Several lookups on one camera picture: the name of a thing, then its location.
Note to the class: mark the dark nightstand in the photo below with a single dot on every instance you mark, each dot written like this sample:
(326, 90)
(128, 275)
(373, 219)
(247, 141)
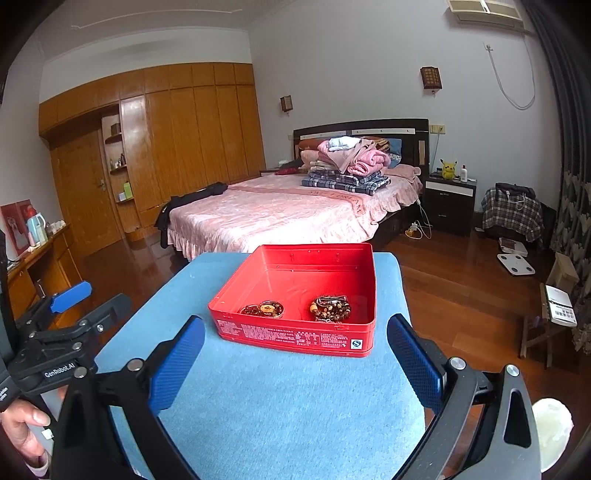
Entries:
(450, 205)

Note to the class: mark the air conditioner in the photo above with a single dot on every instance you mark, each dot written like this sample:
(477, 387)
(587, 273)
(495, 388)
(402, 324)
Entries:
(489, 11)

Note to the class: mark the cardboard box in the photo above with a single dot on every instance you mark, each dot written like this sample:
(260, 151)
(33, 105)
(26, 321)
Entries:
(565, 272)

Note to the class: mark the pile of pink blankets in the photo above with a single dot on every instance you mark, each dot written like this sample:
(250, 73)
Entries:
(355, 157)

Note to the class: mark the red picture frame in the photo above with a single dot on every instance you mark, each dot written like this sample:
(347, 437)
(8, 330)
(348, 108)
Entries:
(14, 228)

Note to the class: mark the white printed booklet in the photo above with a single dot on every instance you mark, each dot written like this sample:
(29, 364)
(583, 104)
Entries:
(561, 307)

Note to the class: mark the wooden stool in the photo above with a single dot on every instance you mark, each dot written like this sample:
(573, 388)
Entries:
(538, 332)

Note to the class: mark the bed with pink bedspread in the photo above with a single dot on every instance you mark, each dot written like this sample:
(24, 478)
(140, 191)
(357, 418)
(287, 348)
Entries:
(277, 212)

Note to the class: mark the white paper roll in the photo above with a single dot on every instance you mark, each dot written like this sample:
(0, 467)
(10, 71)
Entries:
(551, 429)

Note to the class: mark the person's left hand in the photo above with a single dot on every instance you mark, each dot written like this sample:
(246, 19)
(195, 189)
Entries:
(18, 424)

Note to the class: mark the small wall lamp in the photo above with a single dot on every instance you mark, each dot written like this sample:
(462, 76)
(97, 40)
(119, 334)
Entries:
(286, 104)

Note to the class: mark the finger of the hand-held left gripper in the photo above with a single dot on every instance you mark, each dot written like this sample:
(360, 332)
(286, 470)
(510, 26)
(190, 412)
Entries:
(71, 295)
(111, 309)

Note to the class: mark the wooden desk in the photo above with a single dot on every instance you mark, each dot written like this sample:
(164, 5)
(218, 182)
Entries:
(41, 277)

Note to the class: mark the yellow plush toy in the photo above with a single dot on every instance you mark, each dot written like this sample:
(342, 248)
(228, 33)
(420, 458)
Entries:
(448, 170)

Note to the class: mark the white bottle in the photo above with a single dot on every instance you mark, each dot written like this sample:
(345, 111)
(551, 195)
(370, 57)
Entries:
(463, 173)

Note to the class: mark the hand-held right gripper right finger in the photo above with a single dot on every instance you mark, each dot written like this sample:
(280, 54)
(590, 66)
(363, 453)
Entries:
(413, 362)

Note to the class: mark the wooden door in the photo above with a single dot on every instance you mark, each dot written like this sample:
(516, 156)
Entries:
(85, 194)

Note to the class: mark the black garment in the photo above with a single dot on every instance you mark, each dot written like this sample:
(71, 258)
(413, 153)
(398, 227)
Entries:
(194, 198)

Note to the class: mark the light blue thermos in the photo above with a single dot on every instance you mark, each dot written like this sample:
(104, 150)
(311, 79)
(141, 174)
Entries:
(36, 228)

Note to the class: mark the folded plaid blankets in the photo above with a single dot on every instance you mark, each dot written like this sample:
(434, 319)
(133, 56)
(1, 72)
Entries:
(344, 182)

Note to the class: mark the red tin box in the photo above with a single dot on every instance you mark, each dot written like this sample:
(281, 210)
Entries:
(295, 281)

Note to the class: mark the wall socket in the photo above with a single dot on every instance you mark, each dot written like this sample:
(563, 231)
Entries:
(437, 128)

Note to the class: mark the plaid cloth on chair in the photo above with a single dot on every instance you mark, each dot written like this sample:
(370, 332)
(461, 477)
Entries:
(512, 214)

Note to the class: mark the person's left forearm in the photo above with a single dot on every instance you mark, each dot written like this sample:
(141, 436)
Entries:
(23, 466)

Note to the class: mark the wooden wardrobe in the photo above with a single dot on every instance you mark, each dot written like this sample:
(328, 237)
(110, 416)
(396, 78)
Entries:
(198, 134)

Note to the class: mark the blue table cloth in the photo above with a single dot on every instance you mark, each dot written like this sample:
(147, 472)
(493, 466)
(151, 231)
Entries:
(277, 406)

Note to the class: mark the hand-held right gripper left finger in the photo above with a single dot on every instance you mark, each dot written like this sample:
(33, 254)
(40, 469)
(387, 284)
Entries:
(178, 364)

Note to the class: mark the green box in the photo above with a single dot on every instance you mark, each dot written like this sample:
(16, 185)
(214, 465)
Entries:
(128, 191)

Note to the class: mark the white bathroom scale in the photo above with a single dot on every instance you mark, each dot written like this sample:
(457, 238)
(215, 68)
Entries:
(517, 264)

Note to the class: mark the large wall lamp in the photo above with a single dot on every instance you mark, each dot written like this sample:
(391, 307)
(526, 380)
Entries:
(431, 78)

